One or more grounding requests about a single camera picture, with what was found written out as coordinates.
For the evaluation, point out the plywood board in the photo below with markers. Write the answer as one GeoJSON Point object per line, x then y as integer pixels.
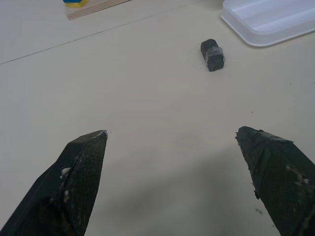
{"type": "Point", "coordinates": [91, 8]}

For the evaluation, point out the white plastic tray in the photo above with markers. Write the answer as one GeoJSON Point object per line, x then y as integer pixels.
{"type": "Point", "coordinates": [268, 20]}

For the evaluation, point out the black eraser with clear tape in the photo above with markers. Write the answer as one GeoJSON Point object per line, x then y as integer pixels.
{"type": "Point", "coordinates": [213, 56]}

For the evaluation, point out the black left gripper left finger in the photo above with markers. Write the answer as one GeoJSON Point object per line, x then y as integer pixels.
{"type": "Point", "coordinates": [73, 186]}

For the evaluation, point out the blue and yellow block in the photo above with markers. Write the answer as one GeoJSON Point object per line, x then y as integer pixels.
{"type": "Point", "coordinates": [73, 3]}

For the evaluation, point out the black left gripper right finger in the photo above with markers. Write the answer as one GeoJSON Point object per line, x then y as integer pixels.
{"type": "Point", "coordinates": [278, 177]}

